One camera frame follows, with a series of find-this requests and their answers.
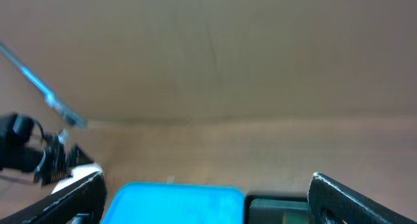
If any white plate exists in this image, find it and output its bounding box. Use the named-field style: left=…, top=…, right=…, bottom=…
left=52, top=163, right=104, bottom=194

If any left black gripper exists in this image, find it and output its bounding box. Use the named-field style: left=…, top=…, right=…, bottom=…
left=33, top=130, right=94, bottom=186

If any black rectangular tray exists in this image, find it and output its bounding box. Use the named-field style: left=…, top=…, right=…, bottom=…
left=243, top=193, right=314, bottom=224

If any dark object top left corner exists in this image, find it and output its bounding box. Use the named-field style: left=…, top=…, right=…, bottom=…
left=1, top=43, right=87, bottom=128

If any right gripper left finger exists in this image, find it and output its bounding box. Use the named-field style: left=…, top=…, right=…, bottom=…
left=1, top=171, right=108, bottom=224

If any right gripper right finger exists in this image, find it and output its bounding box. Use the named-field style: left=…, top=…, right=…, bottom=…
left=308, top=172, right=415, bottom=224

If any teal plastic tray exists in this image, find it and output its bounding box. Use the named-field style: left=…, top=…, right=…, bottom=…
left=102, top=182, right=244, bottom=224

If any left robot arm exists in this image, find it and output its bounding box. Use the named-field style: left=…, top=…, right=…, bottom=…
left=1, top=113, right=94, bottom=186

